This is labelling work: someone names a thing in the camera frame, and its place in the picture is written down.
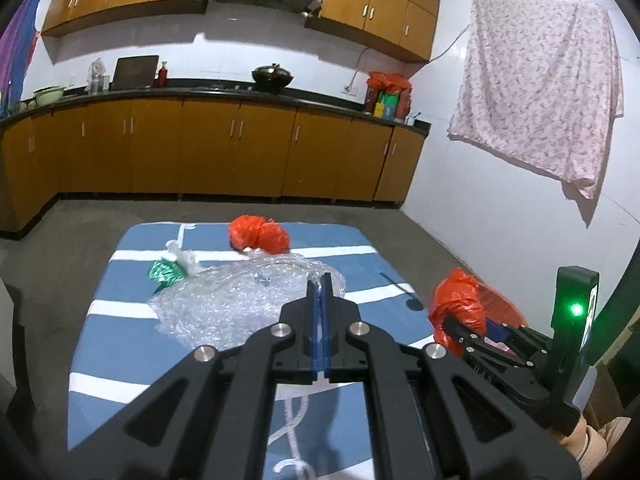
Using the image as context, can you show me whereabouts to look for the red bag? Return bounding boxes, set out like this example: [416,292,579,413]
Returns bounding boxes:
[228,214,290,255]
[428,268,487,356]

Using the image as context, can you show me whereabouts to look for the bubble wrap sheet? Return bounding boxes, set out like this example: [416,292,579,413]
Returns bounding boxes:
[149,252,346,350]

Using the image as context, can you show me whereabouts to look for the dark green plastic bag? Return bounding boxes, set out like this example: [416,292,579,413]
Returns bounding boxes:
[148,259,189,294]

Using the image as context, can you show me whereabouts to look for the clear plastic bag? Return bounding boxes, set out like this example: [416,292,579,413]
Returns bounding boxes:
[166,240,205,275]

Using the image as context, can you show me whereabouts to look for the red bag back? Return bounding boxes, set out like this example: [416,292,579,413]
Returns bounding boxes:
[228,214,290,255]

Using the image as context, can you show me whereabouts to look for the red plastic waste basket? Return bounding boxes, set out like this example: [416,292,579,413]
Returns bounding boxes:
[477,283,527,351]

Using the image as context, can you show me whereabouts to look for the blue striped table cloth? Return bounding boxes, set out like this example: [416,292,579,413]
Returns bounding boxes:
[66,222,433,479]

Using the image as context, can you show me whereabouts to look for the pink floral hanging cloth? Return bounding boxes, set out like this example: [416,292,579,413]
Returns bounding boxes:
[448,0,624,200]

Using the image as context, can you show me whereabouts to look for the red bag covered appliance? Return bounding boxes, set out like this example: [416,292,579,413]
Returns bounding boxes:
[364,72,412,122]

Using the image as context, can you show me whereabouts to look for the wooden lower cabinets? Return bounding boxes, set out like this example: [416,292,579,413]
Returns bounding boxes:
[1,98,425,233]

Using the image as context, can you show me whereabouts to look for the black counter top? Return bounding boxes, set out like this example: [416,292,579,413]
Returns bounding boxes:
[1,78,432,138]

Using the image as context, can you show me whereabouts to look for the black wok with lid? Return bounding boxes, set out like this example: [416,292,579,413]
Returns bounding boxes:
[252,63,294,93]

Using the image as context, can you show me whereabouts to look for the red bottle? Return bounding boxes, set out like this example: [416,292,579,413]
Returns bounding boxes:
[155,61,168,88]

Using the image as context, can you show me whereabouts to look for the dark cutting board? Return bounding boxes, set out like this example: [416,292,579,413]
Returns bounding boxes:
[110,55,160,91]

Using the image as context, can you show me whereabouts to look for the glass jar with bag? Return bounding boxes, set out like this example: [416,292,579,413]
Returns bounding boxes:
[87,58,110,96]

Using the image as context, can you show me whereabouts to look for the green basin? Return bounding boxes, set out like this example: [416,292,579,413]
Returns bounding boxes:
[34,86,65,107]

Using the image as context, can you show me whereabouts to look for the purple blue hanging cloth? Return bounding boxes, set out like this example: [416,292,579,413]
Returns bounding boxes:
[1,0,40,117]

